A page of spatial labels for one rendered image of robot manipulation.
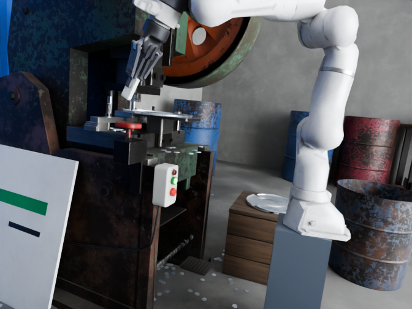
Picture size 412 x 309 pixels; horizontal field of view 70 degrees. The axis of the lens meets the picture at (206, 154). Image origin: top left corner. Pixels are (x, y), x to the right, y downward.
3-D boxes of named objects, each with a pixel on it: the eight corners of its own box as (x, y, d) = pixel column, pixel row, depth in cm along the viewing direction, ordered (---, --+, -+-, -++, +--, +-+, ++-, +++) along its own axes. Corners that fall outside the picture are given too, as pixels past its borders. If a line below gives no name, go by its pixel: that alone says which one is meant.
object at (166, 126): (198, 148, 127) (202, 117, 125) (184, 152, 114) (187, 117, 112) (149, 140, 136) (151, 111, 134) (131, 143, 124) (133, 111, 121)
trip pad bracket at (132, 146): (144, 194, 100) (148, 137, 97) (126, 201, 91) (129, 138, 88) (130, 190, 103) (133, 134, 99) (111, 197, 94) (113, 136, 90)
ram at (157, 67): (168, 89, 130) (174, 18, 125) (149, 86, 116) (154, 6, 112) (137, 86, 137) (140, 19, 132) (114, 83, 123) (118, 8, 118)
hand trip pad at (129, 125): (142, 147, 94) (143, 123, 93) (130, 149, 89) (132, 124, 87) (124, 144, 97) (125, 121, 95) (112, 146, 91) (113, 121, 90)
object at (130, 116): (151, 122, 136) (152, 112, 135) (131, 122, 122) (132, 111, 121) (135, 120, 139) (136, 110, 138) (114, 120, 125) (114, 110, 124)
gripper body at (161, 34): (160, 25, 79) (146, 57, 81) (176, 34, 86) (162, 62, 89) (140, 13, 81) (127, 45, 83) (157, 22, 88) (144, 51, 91)
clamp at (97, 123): (125, 129, 122) (127, 104, 120) (96, 131, 107) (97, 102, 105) (114, 128, 124) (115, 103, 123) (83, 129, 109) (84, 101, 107)
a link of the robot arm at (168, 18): (187, 17, 85) (178, 35, 86) (155, -1, 88) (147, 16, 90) (164, 1, 73) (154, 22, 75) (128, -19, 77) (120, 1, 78)
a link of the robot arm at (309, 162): (314, 179, 115) (324, 116, 111) (330, 193, 97) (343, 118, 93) (286, 176, 116) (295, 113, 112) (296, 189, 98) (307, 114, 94)
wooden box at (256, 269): (303, 258, 174) (311, 202, 169) (303, 295, 139) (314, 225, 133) (236, 243, 186) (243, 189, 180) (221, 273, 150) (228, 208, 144)
